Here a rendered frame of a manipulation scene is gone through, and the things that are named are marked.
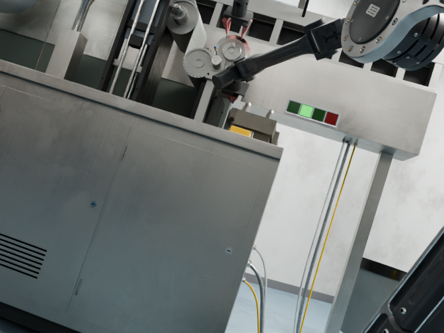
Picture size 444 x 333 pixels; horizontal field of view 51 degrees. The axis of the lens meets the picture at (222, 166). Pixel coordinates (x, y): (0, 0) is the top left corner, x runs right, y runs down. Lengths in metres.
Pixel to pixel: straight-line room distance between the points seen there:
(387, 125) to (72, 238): 1.44
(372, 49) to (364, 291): 2.92
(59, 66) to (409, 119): 1.58
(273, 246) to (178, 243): 3.11
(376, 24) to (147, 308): 1.13
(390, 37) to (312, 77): 1.32
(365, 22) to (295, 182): 3.71
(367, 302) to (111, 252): 2.47
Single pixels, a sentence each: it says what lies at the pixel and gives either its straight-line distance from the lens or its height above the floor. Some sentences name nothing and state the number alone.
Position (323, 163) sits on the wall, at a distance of 4.82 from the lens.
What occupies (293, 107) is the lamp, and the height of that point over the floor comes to 1.18.
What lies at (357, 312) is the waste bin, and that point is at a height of 0.19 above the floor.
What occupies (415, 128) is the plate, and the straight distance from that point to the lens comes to 2.29.
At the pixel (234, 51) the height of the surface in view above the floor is 1.25.
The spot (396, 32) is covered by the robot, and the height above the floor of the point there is 1.07.
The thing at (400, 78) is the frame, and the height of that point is 1.46.
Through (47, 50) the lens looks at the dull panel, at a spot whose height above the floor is 1.10.
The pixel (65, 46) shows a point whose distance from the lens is 2.19.
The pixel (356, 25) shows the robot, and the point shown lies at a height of 1.11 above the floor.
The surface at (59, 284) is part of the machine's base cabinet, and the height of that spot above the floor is 0.23.
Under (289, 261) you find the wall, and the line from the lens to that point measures 4.77.
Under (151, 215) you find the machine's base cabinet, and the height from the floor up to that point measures 0.55.
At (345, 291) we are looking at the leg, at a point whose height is 0.44.
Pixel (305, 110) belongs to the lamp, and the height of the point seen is 1.19.
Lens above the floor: 0.68
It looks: 4 degrees up
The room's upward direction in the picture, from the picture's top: 18 degrees clockwise
